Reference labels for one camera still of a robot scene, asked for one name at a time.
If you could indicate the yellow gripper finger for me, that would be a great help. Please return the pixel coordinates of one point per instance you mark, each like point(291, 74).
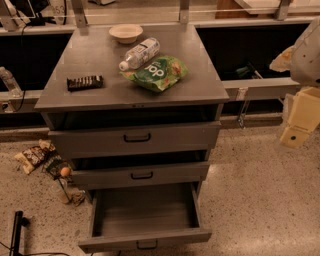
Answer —
point(282, 62)

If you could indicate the clear plastic water bottle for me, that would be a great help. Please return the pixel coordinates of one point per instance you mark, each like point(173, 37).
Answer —
point(140, 54)

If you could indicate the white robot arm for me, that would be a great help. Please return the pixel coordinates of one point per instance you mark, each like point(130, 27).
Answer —
point(302, 59)

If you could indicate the grey top drawer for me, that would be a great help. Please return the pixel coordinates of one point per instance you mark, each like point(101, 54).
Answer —
point(135, 140)

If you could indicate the grey drawer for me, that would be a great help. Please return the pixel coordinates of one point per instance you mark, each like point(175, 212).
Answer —
point(144, 218)
point(140, 175)
point(135, 140)

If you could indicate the grey middle drawer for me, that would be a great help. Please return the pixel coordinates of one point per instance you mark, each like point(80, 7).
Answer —
point(140, 175)

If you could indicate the grey drawer cabinet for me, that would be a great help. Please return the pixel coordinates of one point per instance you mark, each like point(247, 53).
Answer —
point(198, 97)

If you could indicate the grey bottom drawer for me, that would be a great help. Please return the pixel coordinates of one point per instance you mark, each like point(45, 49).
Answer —
point(144, 218)

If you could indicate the clear bottle at left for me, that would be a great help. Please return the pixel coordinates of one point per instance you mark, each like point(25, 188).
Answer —
point(11, 83)

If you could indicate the green chip bag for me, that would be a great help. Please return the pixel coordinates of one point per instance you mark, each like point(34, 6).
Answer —
point(158, 76)

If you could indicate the white paper bowl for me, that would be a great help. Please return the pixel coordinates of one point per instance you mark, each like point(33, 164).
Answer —
point(126, 33)

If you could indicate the orange ball on floor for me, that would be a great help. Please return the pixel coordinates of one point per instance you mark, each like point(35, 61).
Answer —
point(65, 172)

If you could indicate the dark green bag on floor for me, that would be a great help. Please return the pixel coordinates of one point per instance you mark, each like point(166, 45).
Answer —
point(53, 165)

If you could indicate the clear cup on floor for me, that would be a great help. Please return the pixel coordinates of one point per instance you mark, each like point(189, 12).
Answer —
point(59, 189)

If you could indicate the brown snack bag on floor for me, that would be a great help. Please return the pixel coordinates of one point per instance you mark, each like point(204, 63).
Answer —
point(33, 157)

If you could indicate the black stand on floor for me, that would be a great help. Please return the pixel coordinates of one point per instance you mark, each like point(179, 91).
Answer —
point(20, 221)

